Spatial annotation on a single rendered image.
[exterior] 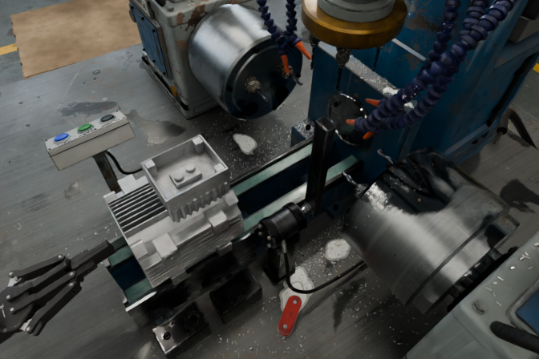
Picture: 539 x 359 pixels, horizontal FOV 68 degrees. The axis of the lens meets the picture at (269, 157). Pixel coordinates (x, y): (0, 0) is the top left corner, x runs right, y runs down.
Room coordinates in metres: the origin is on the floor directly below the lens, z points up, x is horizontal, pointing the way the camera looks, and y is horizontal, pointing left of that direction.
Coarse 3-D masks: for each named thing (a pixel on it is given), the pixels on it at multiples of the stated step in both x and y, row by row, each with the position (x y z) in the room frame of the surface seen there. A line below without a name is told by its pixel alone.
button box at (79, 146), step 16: (96, 128) 0.59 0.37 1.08; (112, 128) 0.59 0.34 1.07; (128, 128) 0.61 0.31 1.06; (48, 144) 0.55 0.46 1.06; (64, 144) 0.54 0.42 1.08; (80, 144) 0.55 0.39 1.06; (96, 144) 0.56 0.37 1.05; (112, 144) 0.57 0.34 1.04; (64, 160) 0.52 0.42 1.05; (80, 160) 0.53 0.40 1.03
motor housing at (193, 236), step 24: (120, 192) 0.44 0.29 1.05; (144, 192) 0.40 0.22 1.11; (120, 216) 0.35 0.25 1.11; (144, 216) 0.35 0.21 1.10; (168, 216) 0.37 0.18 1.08; (192, 216) 0.37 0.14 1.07; (240, 216) 0.39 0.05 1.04; (144, 240) 0.32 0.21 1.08; (192, 240) 0.34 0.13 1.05; (216, 240) 0.36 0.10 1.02; (144, 264) 0.29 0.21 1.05; (168, 264) 0.30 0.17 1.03; (192, 264) 0.33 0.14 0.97
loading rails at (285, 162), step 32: (288, 160) 0.63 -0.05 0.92; (352, 160) 0.63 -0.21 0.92; (256, 192) 0.55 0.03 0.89; (288, 192) 0.61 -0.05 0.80; (352, 192) 0.61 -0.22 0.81; (256, 224) 0.44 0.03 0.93; (128, 256) 0.37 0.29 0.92; (224, 256) 0.37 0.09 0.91; (256, 256) 0.42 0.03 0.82; (128, 288) 0.30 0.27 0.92; (160, 288) 0.30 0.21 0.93; (192, 288) 0.33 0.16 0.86; (160, 320) 0.27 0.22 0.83
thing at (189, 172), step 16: (192, 144) 0.49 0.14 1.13; (208, 144) 0.48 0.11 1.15; (160, 160) 0.45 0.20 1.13; (176, 160) 0.47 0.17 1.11; (192, 160) 0.47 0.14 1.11; (208, 160) 0.47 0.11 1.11; (160, 176) 0.43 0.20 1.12; (176, 176) 0.42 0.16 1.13; (192, 176) 0.42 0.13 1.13; (208, 176) 0.43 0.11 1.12; (224, 176) 0.42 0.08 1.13; (160, 192) 0.37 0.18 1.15; (176, 192) 0.40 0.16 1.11; (192, 192) 0.38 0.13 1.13; (208, 192) 0.40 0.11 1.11; (224, 192) 0.42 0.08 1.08; (176, 208) 0.37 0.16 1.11; (192, 208) 0.38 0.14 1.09
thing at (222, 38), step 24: (216, 24) 0.87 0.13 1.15; (240, 24) 0.85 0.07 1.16; (192, 48) 0.85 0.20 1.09; (216, 48) 0.80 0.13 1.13; (240, 48) 0.77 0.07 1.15; (264, 48) 0.79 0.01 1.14; (288, 48) 0.83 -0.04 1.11; (192, 72) 0.85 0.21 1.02; (216, 72) 0.76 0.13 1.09; (240, 72) 0.75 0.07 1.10; (264, 72) 0.78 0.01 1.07; (216, 96) 0.75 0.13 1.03; (240, 96) 0.74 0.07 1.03
